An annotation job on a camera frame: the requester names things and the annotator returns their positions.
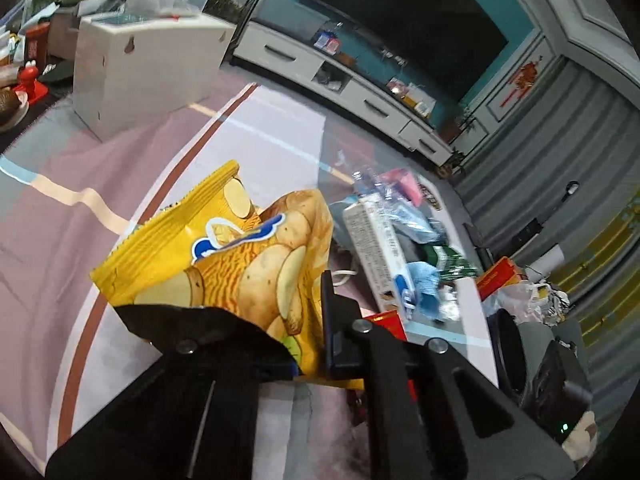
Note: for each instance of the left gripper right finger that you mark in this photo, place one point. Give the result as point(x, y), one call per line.
point(431, 413)

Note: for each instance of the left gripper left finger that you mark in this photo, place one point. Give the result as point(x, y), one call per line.
point(193, 413)

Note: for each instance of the green snack bag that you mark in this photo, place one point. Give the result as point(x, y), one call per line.
point(450, 264)

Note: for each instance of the white and blue box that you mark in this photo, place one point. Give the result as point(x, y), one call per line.
point(380, 255)

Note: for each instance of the yellow potato chip bag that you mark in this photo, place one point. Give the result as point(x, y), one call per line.
point(214, 249)

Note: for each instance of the black round trash bin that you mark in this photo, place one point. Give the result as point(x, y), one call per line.
point(509, 354)

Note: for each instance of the red snack packet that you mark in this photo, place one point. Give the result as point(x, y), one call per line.
point(392, 327)

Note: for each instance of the blue crumpled cloth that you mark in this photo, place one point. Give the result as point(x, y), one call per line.
point(415, 232)

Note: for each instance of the red gift bag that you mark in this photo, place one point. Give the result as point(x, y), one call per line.
point(504, 272)

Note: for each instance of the pink crumpled wrapper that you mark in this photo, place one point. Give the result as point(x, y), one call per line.
point(399, 186)

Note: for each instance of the small potted plant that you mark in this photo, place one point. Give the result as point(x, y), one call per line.
point(447, 169)

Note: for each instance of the tall potted plant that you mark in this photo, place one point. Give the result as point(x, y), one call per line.
point(453, 126)

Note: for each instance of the white framed card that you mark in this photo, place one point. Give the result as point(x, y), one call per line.
point(419, 101)

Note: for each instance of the white storage box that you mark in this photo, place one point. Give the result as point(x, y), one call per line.
point(129, 70)

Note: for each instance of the white TV cabinet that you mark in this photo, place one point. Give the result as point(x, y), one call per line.
point(320, 74)

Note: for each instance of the blue box on cabinet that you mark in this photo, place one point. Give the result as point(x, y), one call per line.
point(327, 42)

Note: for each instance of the large black television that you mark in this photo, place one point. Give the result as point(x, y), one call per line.
point(452, 42)

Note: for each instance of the potted plant by door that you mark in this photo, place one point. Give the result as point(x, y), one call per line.
point(227, 10)

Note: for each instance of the right red wall ornament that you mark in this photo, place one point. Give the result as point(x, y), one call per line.
point(522, 81)

